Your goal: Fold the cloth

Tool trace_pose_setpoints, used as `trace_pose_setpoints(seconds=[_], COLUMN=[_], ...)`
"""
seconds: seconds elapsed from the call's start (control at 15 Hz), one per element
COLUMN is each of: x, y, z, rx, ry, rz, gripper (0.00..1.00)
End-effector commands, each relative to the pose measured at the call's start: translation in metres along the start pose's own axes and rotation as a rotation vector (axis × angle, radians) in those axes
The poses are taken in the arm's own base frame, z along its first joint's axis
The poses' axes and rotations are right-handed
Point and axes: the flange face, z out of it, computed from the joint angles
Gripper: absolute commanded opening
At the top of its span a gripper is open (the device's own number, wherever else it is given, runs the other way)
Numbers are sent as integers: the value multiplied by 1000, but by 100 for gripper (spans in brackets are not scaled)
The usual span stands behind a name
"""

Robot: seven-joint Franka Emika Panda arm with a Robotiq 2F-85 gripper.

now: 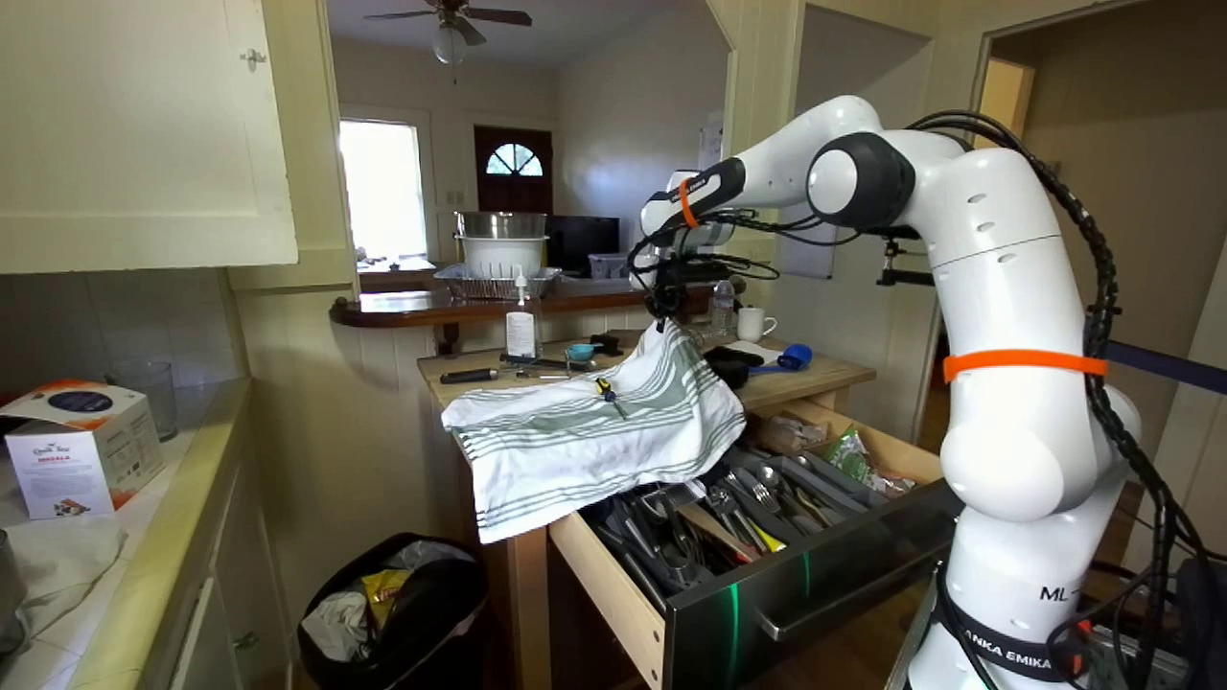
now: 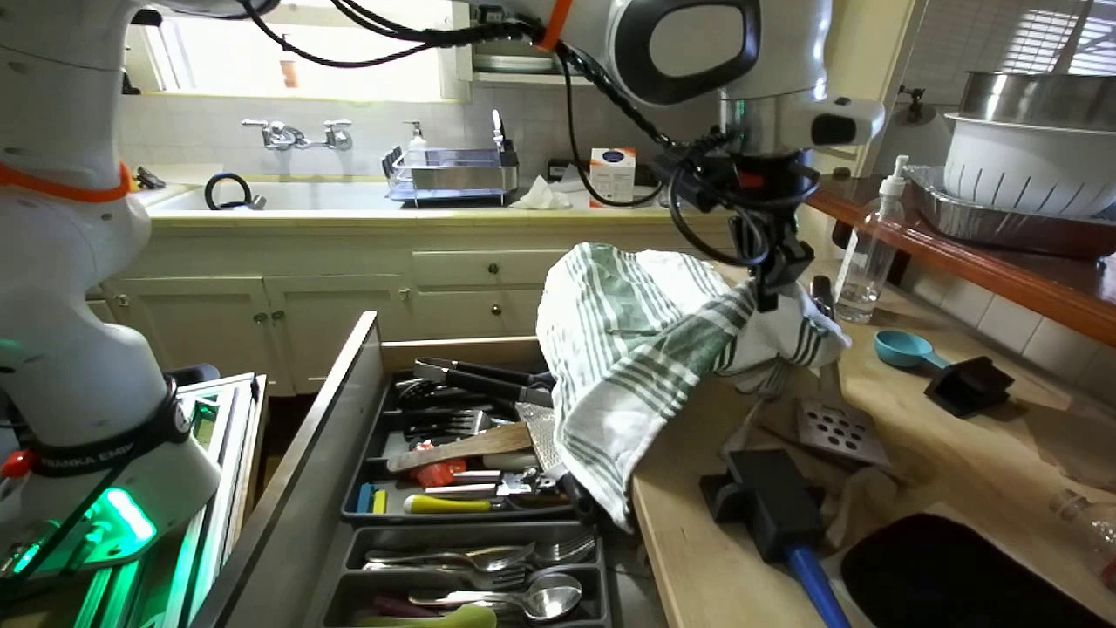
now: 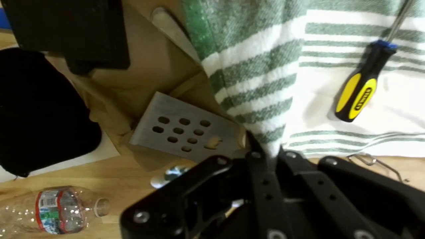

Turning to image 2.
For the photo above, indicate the black kitchen tongs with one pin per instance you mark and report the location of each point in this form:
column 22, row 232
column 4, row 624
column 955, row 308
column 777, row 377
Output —
column 476, row 377

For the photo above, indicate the tan crumpled cloth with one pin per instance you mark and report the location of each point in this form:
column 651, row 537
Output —
column 857, row 493

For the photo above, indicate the cream wall cabinet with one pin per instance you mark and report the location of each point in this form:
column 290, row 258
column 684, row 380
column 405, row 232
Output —
column 858, row 47

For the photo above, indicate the brown wooden shelf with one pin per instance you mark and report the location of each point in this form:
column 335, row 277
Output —
column 990, row 273

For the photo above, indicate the white paper towel roll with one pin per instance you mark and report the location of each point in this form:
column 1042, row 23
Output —
column 613, row 174

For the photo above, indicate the metal dish drying rack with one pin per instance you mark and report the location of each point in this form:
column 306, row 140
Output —
column 454, row 174

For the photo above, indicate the grey cutlery tray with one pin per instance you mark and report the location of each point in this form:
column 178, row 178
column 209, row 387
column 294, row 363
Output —
column 465, row 575

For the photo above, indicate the wooden spatula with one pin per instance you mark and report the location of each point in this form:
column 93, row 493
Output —
column 457, row 446

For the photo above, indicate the perforated metal spatula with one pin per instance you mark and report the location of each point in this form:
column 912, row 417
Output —
column 837, row 429

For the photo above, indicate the black mat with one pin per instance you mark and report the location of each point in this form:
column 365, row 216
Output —
column 965, row 575

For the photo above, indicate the chrome sink faucet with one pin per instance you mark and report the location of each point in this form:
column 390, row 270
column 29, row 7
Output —
column 298, row 135

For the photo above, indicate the green striped white cloth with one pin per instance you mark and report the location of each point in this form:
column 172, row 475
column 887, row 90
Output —
column 640, row 350

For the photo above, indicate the large metal pot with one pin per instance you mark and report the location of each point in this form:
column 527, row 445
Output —
column 1033, row 99

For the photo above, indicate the clear glass jar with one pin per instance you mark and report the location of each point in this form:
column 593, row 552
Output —
column 1090, row 525

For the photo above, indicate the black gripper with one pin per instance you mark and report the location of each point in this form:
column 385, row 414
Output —
column 767, row 197

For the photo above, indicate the clear pump dispenser bottle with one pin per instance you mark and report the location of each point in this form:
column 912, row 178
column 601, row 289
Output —
column 870, row 261

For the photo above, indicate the white plastic colander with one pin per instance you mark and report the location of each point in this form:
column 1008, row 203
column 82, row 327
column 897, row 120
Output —
column 1031, row 167

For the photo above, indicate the white crumpled paper towel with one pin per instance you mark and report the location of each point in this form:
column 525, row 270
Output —
column 544, row 193

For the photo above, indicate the black utensil organizer tray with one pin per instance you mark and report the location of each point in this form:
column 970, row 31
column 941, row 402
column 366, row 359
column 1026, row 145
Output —
column 454, row 466

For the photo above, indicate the white open rack frame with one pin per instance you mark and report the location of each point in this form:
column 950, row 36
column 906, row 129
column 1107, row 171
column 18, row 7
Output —
column 221, row 466

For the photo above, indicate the white window blinds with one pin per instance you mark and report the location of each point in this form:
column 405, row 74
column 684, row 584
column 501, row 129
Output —
column 1064, row 40

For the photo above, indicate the large metal spoon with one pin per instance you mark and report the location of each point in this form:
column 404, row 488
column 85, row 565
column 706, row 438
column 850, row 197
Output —
column 525, row 598

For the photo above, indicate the open wooden drawer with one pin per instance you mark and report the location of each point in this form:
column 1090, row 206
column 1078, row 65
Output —
column 302, row 501

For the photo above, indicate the teal measuring spoon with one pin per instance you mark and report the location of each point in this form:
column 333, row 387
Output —
column 908, row 350

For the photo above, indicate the metal baking tray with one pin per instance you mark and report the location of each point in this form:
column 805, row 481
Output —
column 977, row 214

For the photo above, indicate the small black plastic block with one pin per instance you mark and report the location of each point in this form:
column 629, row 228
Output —
column 967, row 385

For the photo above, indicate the cream base cabinets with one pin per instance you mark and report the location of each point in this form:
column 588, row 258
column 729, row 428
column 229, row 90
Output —
column 266, row 316

